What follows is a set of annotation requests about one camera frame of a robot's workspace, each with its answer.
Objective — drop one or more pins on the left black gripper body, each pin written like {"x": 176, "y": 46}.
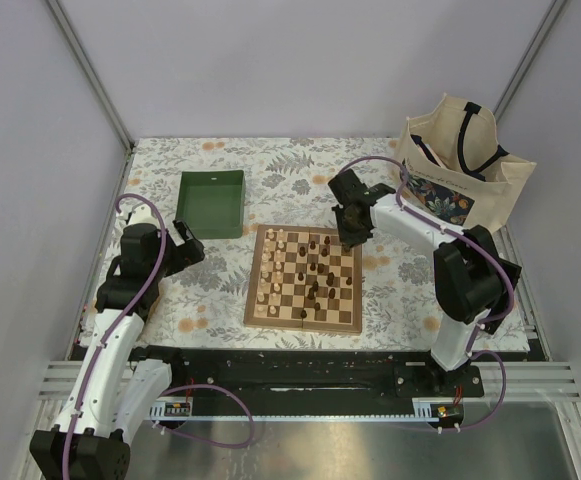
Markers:
{"x": 177, "y": 257}

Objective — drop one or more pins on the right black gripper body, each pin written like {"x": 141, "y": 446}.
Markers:
{"x": 359, "y": 231}

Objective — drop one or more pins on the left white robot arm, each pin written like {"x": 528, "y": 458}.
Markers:
{"x": 92, "y": 435}

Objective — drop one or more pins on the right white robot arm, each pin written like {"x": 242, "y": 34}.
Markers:
{"x": 472, "y": 282}

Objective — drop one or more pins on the wooden chess board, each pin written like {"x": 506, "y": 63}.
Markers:
{"x": 287, "y": 274}

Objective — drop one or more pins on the green rectangular tray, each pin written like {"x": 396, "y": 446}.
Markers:
{"x": 210, "y": 204}

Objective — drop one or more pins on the beige floral tote bag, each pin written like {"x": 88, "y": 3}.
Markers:
{"x": 457, "y": 169}

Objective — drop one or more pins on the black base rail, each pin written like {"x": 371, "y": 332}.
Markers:
{"x": 300, "y": 383}

